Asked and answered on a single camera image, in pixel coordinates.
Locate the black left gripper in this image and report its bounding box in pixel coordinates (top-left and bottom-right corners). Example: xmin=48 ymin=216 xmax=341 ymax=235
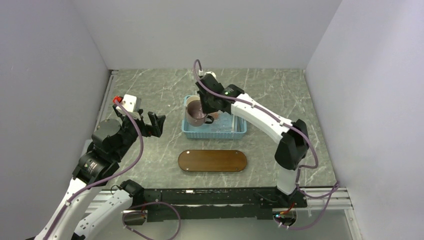
xmin=113 ymin=103 xmax=165 ymax=160

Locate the purple mug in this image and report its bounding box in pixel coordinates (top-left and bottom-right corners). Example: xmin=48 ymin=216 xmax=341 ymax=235
xmin=185 ymin=100 xmax=215 ymax=127

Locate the yellow mug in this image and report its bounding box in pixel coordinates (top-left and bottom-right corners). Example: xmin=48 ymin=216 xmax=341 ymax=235
xmin=184 ymin=95 xmax=200 ymax=107

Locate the clear glass holder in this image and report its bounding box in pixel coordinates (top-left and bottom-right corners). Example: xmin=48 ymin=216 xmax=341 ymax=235
xmin=208 ymin=111 xmax=233 ymax=133

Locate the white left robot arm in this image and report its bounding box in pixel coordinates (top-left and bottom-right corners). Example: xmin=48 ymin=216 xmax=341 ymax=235
xmin=34 ymin=103 xmax=166 ymax=240

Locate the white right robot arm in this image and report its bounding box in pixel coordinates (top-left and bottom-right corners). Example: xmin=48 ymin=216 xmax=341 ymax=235
xmin=194 ymin=72 xmax=309 ymax=208

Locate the grey toothbrush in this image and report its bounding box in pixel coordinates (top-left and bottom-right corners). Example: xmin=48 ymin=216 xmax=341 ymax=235
xmin=235 ymin=116 xmax=243 ymax=133

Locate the oval wooden tray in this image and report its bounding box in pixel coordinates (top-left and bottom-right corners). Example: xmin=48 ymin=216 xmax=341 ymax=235
xmin=177 ymin=149 xmax=248 ymax=173

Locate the light blue plastic basket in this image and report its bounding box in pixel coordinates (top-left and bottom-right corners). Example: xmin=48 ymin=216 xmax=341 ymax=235
xmin=181 ymin=95 xmax=247 ymax=140

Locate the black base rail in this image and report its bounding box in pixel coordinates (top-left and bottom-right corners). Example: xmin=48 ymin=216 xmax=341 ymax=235
xmin=129 ymin=186 xmax=308 ymax=223

